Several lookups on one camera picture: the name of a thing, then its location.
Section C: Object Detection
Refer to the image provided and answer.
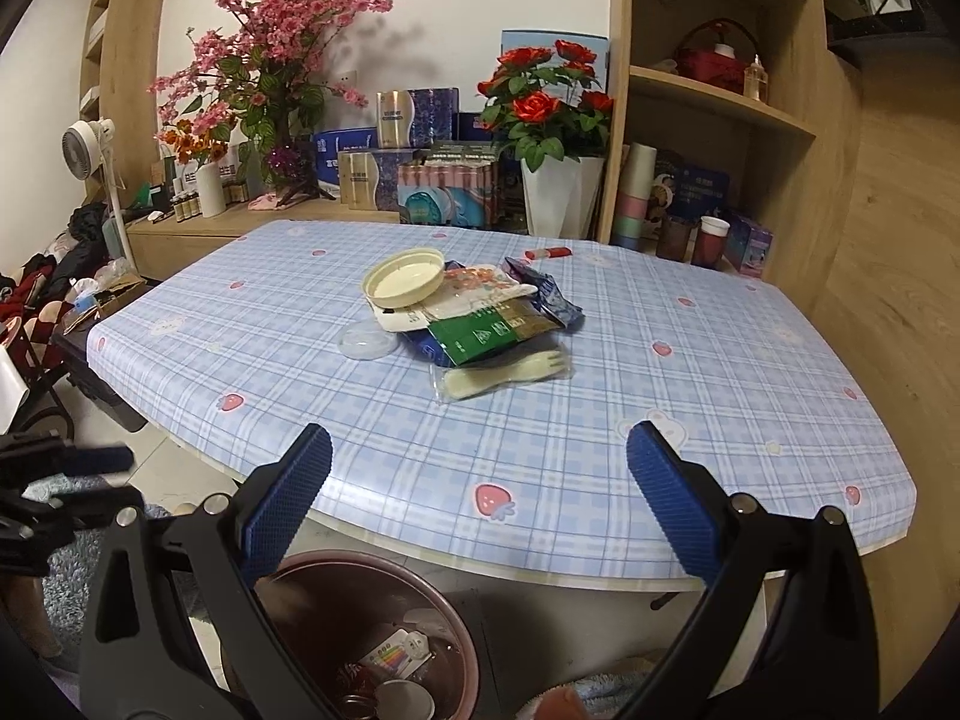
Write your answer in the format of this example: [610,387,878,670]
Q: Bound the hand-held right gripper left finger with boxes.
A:
[79,424,335,720]

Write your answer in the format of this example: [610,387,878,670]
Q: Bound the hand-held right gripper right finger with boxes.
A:
[622,420,875,720]

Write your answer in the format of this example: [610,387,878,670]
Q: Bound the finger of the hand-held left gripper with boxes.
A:
[22,485,145,541]
[0,431,136,482]

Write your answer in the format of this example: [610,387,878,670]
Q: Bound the brown round waste bin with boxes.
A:
[255,551,481,720]

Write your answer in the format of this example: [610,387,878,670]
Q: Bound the clear round plastic lid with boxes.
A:
[337,320,400,363]

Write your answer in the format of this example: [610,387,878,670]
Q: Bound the cream spork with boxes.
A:
[431,349,572,402]

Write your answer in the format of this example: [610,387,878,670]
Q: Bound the gold brown sachet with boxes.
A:
[495,300,563,346]

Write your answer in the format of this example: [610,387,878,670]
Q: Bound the blue snack wrapper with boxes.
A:
[504,256,586,335]

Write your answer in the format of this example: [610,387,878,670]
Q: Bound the green sachet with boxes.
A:
[426,313,518,367]

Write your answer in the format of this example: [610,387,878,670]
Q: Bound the cream round plastic lid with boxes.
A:
[361,247,447,310]

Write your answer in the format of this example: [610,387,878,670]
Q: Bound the white torn packet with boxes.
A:
[371,292,481,332]

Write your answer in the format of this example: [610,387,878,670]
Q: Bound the colourful printed wrapper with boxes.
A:
[441,264,539,308]

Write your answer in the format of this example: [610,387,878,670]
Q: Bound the person's fuzzy blue left leg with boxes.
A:
[41,517,110,620]

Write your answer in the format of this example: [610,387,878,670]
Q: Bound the person's fuzzy blue leg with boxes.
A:
[525,656,661,720]
[41,517,110,620]

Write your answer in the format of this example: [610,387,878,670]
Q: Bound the black storage case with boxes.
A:
[51,326,147,432]

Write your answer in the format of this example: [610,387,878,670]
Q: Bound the blue plaid tablecloth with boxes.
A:
[84,219,920,593]

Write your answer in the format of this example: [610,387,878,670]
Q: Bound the person's fuzzy blue right leg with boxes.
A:
[525,656,661,720]

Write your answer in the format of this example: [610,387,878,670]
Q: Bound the red paper cup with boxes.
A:
[690,215,732,269]

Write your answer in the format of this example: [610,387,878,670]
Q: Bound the dark glass cup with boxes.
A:
[656,214,695,262]

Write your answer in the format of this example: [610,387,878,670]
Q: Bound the small pale blue box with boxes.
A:
[724,211,775,278]

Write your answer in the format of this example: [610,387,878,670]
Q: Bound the row of small amber bottles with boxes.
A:
[161,191,203,224]

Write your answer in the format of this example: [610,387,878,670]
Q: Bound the white vase orange flowers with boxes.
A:
[156,116,230,218]

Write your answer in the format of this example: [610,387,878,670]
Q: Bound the stack of pastel cups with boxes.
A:
[611,141,659,252]

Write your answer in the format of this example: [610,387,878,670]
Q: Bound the dark blue printed box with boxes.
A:
[660,150,732,222]

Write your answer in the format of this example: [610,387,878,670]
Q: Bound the white standing fan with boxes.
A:
[61,118,136,267]

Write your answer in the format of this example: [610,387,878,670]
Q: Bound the red rose plant white pot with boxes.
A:
[476,39,616,239]

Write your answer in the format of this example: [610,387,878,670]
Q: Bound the silver and blue gift box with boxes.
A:
[337,150,413,211]
[376,86,460,149]

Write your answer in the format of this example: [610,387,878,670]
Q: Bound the blue carton box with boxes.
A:
[313,127,380,192]

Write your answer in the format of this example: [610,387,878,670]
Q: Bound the red basket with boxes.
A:
[673,15,755,87]

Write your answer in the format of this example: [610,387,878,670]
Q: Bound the pink blossom artificial tree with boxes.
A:
[146,0,395,200]

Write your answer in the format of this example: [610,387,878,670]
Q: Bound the light blue flat box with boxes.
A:
[501,30,610,102]

